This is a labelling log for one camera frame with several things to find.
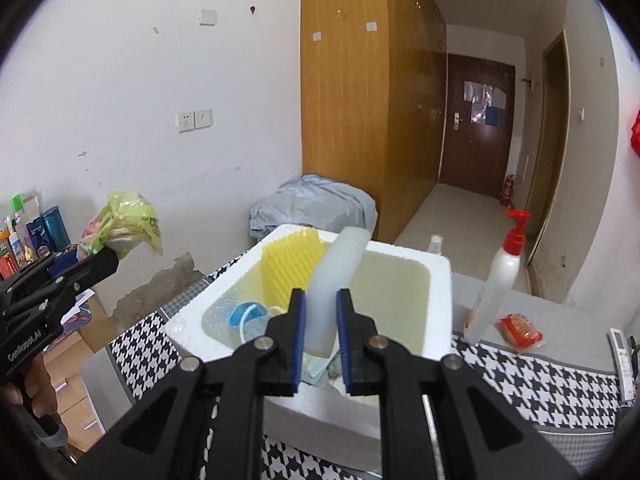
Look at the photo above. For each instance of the yellow foam net sleeve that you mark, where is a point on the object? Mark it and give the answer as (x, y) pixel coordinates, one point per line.
(290, 265)

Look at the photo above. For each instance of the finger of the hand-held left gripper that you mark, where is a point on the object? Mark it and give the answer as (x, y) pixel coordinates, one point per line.
(62, 265)
(95, 270)

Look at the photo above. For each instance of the red plastic bag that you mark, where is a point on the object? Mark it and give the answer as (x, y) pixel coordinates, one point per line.
(636, 132)

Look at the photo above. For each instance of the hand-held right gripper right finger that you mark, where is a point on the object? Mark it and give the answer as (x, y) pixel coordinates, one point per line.
(345, 350)

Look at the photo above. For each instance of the red snack packet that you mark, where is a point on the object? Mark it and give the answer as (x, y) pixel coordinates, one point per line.
(517, 332)

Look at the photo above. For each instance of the white lotion bottle red pump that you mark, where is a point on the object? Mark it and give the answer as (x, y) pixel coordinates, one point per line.
(492, 290)

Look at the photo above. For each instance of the houndstooth table cloth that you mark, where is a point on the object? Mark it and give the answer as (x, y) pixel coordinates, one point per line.
(525, 390)

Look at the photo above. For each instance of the white remote control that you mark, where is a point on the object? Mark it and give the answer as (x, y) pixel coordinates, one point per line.
(620, 360)

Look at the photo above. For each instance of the blue paper notice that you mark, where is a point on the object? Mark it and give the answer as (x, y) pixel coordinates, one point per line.
(492, 116)

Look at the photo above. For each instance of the grey blue cloth cover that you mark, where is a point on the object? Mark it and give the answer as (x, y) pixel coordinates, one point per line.
(310, 205)

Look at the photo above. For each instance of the green cap bottle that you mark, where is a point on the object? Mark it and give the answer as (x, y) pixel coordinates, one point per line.
(18, 210)

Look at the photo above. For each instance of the dark brown door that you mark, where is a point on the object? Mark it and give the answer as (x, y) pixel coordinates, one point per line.
(475, 160)

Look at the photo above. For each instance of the white foam box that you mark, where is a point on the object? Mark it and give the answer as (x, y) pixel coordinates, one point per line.
(320, 425)

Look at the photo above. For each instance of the light wooden side door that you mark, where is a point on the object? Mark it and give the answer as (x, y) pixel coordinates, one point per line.
(550, 160)

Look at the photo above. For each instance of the white wall socket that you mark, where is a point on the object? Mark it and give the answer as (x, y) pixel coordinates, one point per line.
(203, 119)
(186, 122)

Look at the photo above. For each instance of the red fire extinguisher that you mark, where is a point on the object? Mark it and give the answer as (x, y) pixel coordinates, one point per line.
(507, 192)

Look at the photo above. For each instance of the white wall switch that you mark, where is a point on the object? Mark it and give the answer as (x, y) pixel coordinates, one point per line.
(208, 17)

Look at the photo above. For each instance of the light blue face mask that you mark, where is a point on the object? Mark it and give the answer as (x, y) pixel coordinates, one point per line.
(245, 316)

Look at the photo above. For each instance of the blue cylindrical can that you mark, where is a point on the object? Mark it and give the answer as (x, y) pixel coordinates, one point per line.
(55, 227)

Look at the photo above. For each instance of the green snack packet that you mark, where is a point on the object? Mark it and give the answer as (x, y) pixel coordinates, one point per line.
(130, 220)

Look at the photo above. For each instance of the person's left hand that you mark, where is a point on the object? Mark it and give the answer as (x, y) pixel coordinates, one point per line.
(37, 390)

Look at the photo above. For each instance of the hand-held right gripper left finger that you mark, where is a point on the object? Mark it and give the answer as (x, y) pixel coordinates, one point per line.
(297, 350)

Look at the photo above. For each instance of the blue spray bottle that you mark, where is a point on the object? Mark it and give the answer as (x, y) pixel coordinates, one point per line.
(436, 244)

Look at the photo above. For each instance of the wooden wardrobe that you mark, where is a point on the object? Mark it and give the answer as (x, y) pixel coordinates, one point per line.
(350, 110)

